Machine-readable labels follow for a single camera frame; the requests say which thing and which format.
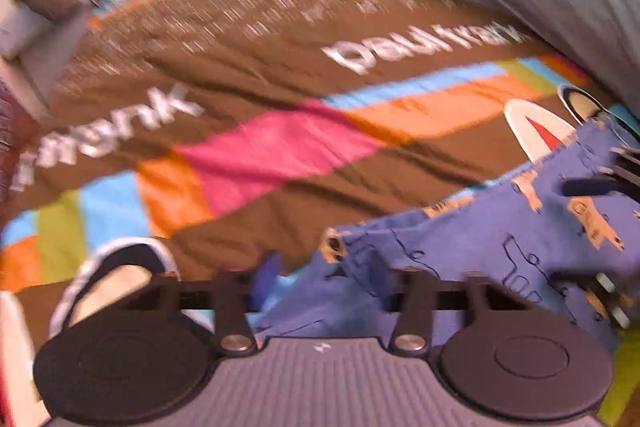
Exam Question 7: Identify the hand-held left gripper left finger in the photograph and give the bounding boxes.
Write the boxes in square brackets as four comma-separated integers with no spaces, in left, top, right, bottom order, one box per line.
[122,273,321,356]

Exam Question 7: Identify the brown colourful printed bed sheet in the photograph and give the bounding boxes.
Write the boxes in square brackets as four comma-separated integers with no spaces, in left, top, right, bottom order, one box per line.
[0,0,640,427]

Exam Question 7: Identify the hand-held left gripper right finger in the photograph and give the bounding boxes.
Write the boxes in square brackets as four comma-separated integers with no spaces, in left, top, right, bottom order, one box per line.
[320,272,522,356]

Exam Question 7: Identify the white nightstand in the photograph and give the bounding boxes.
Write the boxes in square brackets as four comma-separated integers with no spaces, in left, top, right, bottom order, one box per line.
[0,0,93,120]

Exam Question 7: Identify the blue car print pants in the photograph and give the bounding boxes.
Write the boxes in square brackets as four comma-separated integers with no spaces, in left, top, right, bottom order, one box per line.
[250,119,640,358]

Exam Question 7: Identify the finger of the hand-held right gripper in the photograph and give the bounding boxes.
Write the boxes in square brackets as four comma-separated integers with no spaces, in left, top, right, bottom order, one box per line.
[550,271,640,329]
[562,147,640,200]

